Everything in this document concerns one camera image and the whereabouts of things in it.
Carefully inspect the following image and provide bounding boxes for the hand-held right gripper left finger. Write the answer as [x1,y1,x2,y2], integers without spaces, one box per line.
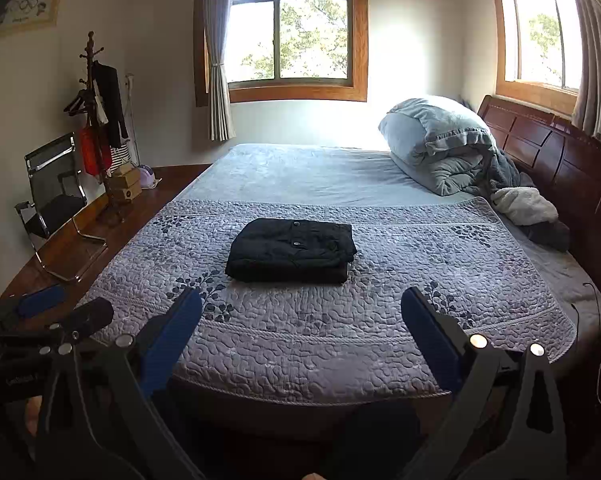
[34,287,206,480]

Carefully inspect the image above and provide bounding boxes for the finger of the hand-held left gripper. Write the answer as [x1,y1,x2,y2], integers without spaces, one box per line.
[0,284,66,336]
[43,298,114,348]

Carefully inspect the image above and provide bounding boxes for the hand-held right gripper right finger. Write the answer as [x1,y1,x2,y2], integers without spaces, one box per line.
[402,287,567,480]

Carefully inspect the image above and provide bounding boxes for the black pants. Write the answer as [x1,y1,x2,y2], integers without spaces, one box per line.
[224,217,358,286]

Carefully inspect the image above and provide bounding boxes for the grey quilted bedspread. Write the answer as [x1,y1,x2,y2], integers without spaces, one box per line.
[75,196,579,406]

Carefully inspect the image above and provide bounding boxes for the black mesh metal chair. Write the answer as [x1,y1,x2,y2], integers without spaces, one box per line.
[14,132,108,282]

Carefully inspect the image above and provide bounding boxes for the small cardboard box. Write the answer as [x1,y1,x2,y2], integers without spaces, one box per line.
[111,162,142,181]
[108,176,144,204]

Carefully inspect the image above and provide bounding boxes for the pale purple round appliance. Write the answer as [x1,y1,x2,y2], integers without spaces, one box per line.
[135,164,162,190]

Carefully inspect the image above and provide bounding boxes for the red bag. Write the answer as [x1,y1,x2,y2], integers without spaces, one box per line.
[78,125,114,177]

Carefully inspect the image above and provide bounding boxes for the white fleece blanket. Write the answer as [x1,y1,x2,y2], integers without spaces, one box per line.
[491,186,560,226]

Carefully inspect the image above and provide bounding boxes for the striped bag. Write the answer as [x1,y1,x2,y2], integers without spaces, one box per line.
[109,144,134,171]

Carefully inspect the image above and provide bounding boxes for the dark grey fuzzy blanket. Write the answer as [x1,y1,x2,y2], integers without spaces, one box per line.
[473,147,571,253]

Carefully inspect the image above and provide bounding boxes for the bed with pale blue sheet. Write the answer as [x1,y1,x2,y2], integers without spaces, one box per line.
[75,142,601,441]

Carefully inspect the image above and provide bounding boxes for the grey-green folded comforter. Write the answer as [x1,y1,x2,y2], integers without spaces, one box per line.
[379,95,521,197]

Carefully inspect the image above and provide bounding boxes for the black hanging garment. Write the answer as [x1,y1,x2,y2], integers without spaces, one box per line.
[91,61,130,148]

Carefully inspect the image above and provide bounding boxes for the black clothes hanger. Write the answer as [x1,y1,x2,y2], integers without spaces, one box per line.
[63,89,90,117]

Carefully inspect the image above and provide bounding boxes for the dark wooden headboard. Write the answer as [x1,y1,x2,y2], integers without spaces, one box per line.
[477,94,601,281]

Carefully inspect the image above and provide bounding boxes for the thin white pole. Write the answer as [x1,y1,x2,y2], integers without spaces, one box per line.
[124,73,142,163]

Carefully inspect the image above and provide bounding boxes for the wooden coat rack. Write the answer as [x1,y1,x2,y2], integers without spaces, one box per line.
[63,31,131,226]

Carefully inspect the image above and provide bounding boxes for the grey curtain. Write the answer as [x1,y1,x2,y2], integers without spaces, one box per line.
[555,0,601,148]
[202,0,237,142]

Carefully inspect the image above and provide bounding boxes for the wooden framed window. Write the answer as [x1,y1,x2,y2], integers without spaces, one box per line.
[180,0,369,107]
[488,0,584,116]

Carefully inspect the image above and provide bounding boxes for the black cable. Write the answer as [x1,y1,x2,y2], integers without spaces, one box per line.
[571,282,601,341]

